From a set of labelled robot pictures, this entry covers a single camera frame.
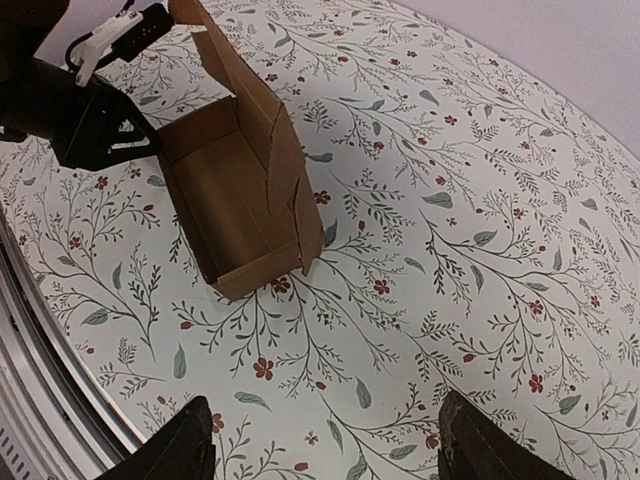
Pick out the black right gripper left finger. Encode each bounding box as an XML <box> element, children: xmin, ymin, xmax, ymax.
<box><xmin>98</xmin><ymin>395</ymin><xmax>216</xmax><ymax>480</ymax></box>

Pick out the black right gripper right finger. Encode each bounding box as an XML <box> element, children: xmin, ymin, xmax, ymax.
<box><xmin>438</xmin><ymin>390</ymin><xmax>571</xmax><ymax>480</ymax></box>

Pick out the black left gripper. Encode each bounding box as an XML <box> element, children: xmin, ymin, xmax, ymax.
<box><xmin>51</xmin><ymin>82</ymin><xmax>163</xmax><ymax>170</ymax></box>

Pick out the brown cardboard box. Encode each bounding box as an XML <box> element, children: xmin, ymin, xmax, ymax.
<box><xmin>158</xmin><ymin>1</ymin><xmax>324</xmax><ymax>300</ymax></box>

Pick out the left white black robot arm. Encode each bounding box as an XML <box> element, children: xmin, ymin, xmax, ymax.
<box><xmin>1</xmin><ymin>1</ymin><xmax>173</xmax><ymax>172</ymax></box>

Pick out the floral patterned table mat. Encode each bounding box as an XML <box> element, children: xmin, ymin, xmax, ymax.
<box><xmin>1</xmin><ymin>1</ymin><xmax>639</xmax><ymax>479</ymax></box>

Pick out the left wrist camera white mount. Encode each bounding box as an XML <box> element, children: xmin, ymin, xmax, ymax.
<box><xmin>65</xmin><ymin>1</ymin><xmax>174</xmax><ymax>88</ymax></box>

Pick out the aluminium front rail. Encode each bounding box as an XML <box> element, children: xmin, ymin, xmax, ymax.
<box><xmin>1</xmin><ymin>224</ymin><xmax>145</xmax><ymax>479</ymax></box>

